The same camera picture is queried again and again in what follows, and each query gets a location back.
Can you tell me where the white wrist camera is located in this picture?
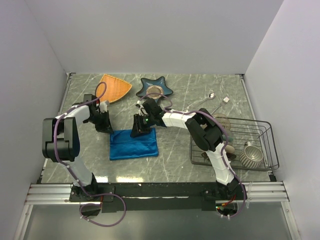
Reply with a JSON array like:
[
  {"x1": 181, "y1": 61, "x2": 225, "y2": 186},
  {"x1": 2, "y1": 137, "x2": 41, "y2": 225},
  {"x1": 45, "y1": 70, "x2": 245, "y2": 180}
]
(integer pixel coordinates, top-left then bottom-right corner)
[
  {"x1": 135, "y1": 100, "x2": 148, "y2": 116},
  {"x1": 96, "y1": 100, "x2": 110, "y2": 113}
]

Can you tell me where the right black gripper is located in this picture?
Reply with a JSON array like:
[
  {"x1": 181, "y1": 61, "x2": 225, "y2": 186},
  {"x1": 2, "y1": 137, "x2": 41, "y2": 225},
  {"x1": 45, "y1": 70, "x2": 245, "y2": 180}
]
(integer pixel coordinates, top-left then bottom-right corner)
[{"x1": 130, "y1": 113, "x2": 156, "y2": 138}]

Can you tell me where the orange woven basket tray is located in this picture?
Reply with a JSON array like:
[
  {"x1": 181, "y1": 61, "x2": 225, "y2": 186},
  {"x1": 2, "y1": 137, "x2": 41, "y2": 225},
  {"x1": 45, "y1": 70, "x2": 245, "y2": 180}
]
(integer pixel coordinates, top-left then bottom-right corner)
[{"x1": 100, "y1": 74, "x2": 132, "y2": 103}]

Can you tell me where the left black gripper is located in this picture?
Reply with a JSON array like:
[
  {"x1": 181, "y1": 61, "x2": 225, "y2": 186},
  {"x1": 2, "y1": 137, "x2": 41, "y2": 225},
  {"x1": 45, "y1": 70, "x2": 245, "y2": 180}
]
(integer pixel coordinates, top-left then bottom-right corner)
[{"x1": 86, "y1": 110, "x2": 114, "y2": 135}]

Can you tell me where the blue cloth napkin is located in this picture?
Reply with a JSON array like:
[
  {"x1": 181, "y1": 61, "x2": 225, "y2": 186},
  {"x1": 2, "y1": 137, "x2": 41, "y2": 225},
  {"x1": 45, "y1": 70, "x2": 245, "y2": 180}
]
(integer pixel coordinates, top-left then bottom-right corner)
[{"x1": 109, "y1": 128, "x2": 159, "y2": 161}]

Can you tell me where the grey ribbed mug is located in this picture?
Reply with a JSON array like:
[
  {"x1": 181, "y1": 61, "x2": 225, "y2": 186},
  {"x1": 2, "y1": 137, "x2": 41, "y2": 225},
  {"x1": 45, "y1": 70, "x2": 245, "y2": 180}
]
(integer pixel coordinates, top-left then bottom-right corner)
[{"x1": 239, "y1": 141, "x2": 264, "y2": 169}]

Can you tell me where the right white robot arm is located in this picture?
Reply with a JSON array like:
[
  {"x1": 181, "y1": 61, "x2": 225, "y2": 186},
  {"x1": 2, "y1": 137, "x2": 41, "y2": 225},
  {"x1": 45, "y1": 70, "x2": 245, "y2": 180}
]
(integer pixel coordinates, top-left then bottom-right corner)
[{"x1": 130, "y1": 98, "x2": 242, "y2": 200}]

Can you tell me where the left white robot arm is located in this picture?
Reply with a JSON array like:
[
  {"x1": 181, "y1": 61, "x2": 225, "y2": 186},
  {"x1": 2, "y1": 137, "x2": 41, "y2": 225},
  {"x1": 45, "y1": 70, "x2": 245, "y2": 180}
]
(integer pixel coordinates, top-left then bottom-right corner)
[{"x1": 42, "y1": 94, "x2": 114, "y2": 201}]

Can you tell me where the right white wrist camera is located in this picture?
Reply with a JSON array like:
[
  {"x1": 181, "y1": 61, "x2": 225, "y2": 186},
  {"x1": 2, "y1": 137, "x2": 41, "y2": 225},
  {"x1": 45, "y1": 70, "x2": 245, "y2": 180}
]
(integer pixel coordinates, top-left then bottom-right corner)
[{"x1": 135, "y1": 100, "x2": 148, "y2": 116}]

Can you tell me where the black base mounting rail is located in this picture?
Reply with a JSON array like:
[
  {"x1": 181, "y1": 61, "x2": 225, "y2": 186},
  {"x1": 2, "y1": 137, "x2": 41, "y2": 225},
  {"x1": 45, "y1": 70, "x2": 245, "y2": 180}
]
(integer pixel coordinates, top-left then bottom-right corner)
[{"x1": 69, "y1": 182, "x2": 248, "y2": 213}]

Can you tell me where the green plate in rack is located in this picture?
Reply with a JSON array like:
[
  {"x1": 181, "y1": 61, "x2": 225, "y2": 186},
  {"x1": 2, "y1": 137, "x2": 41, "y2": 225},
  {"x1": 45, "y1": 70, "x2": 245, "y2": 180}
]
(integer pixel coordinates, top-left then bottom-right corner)
[{"x1": 228, "y1": 136, "x2": 234, "y2": 143}]

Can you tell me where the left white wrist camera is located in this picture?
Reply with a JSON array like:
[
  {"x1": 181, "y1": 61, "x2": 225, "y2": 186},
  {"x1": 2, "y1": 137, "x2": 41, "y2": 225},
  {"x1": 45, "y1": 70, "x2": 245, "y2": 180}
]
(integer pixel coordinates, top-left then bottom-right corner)
[{"x1": 96, "y1": 100, "x2": 110, "y2": 113}]

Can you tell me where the black wire dish rack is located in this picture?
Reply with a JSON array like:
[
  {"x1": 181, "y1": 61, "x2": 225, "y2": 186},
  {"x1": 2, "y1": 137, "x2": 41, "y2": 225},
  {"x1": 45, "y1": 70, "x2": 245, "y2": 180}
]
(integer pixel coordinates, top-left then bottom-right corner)
[{"x1": 189, "y1": 117, "x2": 280, "y2": 172}]

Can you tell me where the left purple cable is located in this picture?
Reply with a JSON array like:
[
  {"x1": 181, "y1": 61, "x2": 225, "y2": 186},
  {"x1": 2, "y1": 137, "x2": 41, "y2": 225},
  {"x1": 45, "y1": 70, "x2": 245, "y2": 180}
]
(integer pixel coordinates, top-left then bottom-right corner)
[{"x1": 52, "y1": 81, "x2": 127, "y2": 227}]

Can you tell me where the silver spoon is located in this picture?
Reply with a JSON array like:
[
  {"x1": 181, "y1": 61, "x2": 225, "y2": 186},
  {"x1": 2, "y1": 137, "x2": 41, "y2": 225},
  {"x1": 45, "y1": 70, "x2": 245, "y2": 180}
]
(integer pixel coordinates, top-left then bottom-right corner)
[{"x1": 194, "y1": 92, "x2": 216, "y2": 108}]

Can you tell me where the dark blue star dish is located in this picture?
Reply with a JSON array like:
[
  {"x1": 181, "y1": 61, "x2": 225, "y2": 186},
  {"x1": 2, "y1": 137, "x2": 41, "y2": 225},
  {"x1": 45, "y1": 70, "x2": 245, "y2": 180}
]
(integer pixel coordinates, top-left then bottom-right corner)
[{"x1": 135, "y1": 76, "x2": 174, "y2": 102}]

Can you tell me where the silver fork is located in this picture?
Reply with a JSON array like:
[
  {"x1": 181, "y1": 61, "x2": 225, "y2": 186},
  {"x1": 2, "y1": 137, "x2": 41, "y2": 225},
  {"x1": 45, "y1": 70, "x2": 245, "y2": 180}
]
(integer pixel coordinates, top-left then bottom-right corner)
[{"x1": 212, "y1": 96, "x2": 230, "y2": 114}]

